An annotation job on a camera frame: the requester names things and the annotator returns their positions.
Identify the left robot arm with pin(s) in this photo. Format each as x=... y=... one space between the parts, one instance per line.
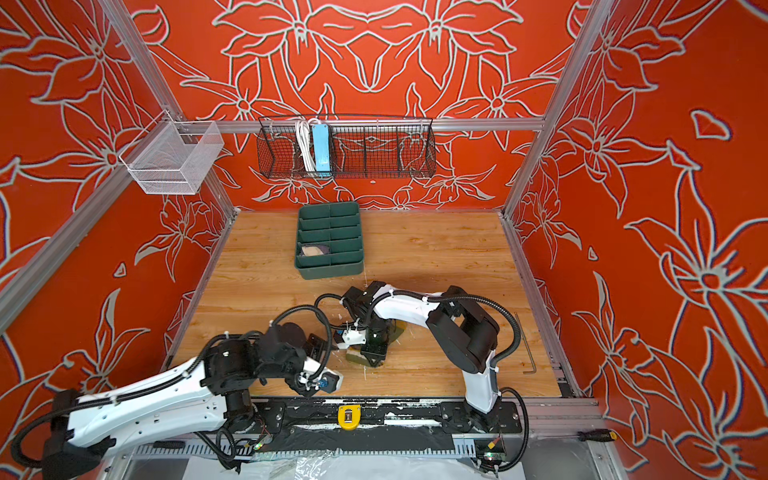
x=209 y=394

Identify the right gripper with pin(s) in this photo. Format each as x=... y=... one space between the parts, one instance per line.
x=374 y=356

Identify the metal hex key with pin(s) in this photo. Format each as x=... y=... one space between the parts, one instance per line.
x=531 y=368

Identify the green compartment tray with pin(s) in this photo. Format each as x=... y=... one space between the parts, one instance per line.
x=335 y=224

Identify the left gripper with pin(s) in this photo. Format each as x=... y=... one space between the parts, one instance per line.
x=317 y=347

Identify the clear plastic wall bin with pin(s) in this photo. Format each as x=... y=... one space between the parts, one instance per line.
x=174 y=158

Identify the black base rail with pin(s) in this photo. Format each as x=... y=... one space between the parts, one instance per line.
x=439 y=427

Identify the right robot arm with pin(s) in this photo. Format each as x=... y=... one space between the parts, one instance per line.
x=473 y=332

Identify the black wire wall basket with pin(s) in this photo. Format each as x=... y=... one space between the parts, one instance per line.
x=360 y=148

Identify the green striped sock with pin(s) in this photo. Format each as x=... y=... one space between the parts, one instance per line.
x=369 y=346

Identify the light blue box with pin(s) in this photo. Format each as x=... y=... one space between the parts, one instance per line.
x=321 y=143

